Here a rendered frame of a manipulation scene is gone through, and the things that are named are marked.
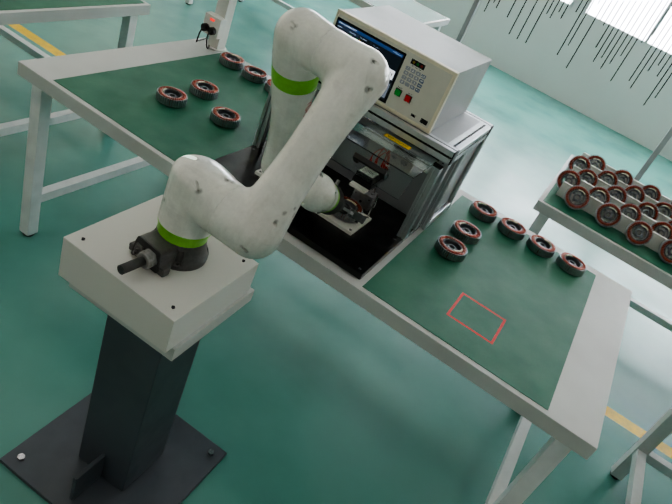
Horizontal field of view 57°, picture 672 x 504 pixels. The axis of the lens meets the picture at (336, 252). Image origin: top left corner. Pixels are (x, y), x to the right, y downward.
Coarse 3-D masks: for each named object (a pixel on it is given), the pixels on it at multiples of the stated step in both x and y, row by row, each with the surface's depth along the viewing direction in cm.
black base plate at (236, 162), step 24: (264, 144) 227; (240, 168) 207; (312, 216) 200; (384, 216) 216; (312, 240) 189; (336, 240) 193; (360, 240) 198; (384, 240) 204; (336, 264) 187; (360, 264) 188
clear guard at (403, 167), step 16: (368, 128) 195; (384, 128) 200; (352, 144) 183; (368, 144) 185; (384, 144) 189; (336, 160) 182; (352, 160) 181; (384, 160) 180; (400, 160) 184; (416, 160) 188; (432, 160) 193; (368, 176) 179; (400, 176) 178; (416, 176) 180; (400, 192) 177
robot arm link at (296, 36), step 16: (288, 16) 134; (304, 16) 133; (320, 16) 135; (288, 32) 133; (304, 32) 132; (320, 32) 132; (288, 48) 135; (304, 48) 133; (272, 64) 143; (288, 64) 138; (304, 64) 136; (272, 80) 146; (288, 80) 142; (304, 80) 142
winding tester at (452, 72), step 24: (336, 24) 197; (360, 24) 193; (384, 24) 201; (408, 24) 213; (408, 48) 188; (432, 48) 198; (456, 48) 210; (408, 72) 191; (432, 72) 188; (456, 72) 184; (480, 72) 211; (432, 96) 190; (456, 96) 200; (408, 120) 197; (432, 120) 193
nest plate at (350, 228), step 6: (324, 216) 200; (330, 216) 201; (366, 216) 209; (330, 222) 200; (336, 222) 199; (342, 222) 201; (348, 222) 202; (354, 222) 204; (366, 222) 207; (342, 228) 199; (348, 228) 199; (354, 228) 200
